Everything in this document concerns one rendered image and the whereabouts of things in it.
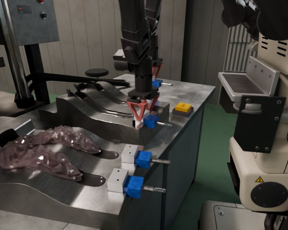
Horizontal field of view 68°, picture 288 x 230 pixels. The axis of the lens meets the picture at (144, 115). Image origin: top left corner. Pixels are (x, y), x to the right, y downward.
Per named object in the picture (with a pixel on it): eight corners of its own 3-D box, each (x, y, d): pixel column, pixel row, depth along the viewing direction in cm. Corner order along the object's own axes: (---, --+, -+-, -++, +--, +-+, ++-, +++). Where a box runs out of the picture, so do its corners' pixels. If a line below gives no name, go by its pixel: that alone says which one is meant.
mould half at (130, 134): (168, 122, 94) (170, 92, 88) (139, 152, 73) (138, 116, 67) (82, 101, 115) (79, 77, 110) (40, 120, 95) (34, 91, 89)
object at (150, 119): (174, 130, 74) (175, 116, 72) (168, 136, 70) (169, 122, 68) (141, 122, 80) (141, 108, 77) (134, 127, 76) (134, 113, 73)
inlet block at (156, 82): (173, 89, 100) (173, 77, 98) (169, 92, 97) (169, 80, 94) (149, 86, 106) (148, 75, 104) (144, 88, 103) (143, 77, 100)
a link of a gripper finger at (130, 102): (126, 121, 72) (125, 95, 68) (137, 113, 78) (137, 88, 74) (144, 126, 69) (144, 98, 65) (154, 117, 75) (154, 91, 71)
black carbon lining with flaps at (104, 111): (150, 109, 89) (150, 87, 85) (129, 125, 76) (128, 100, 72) (86, 95, 104) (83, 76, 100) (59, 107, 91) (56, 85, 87)
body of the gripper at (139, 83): (127, 98, 69) (125, 75, 66) (142, 89, 77) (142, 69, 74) (144, 101, 66) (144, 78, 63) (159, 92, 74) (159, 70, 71)
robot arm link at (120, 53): (131, 49, 58) (146, 31, 62) (99, 46, 63) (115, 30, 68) (143, 82, 66) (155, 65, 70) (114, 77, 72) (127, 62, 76)
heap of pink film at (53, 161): (104, 146, 66) (102, 123, 62) (76, 188, 50) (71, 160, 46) (29, 137, 70) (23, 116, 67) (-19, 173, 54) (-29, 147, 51)
